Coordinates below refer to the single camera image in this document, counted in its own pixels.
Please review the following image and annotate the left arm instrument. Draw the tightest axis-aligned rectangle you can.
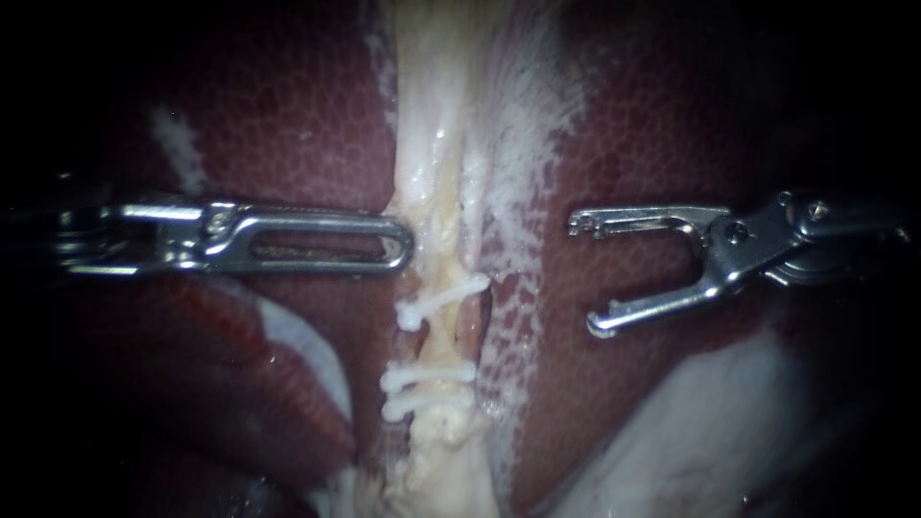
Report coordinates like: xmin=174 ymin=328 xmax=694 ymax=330
xmin=54 ymin=200 xmax=240 ymax=279

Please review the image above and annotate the right arm instrument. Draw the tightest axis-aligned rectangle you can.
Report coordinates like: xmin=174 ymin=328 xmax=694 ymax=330
xmin=707 ymin=188 xmax=912 ymax=289

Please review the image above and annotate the left arm instrument jaw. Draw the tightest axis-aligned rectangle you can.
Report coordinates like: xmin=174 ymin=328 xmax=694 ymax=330
xmin=206 ymin=204 xmax=417 ymax=277

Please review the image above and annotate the right arm instrument jaw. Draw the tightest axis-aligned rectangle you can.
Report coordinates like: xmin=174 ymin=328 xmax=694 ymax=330
xmin=566 ymin=204 xmax=732 ymax=250
xmin=584 ymin=261 xmax=744 ymax=341

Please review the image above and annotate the thin tube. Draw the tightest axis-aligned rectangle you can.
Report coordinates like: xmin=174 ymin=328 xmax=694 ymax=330
xmin=379 ymin=0 xmax=505 ymax=518

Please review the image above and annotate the white clip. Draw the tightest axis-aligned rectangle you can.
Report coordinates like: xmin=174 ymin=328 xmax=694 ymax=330
xmin=396 ymin=272 xmax=493 ymax=334
xmin=380 ymin=387 xmax=478 ymax=424
xmin=379 ymin=361 xmax=479 ymax=395

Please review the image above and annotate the dark red liver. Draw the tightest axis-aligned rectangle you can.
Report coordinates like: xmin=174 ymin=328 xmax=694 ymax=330
xmin=64 ymin=0 xmax=872 ymax=518

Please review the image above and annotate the pale fatty tissue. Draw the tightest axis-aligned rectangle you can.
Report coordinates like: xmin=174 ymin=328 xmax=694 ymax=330
xmin=554 ymin=330 xmax=815 ymax=518
xmin=463 ymin=0 xmax=591 ymax=505
xmin=255 ymin=293 xmax=355 ymax=422

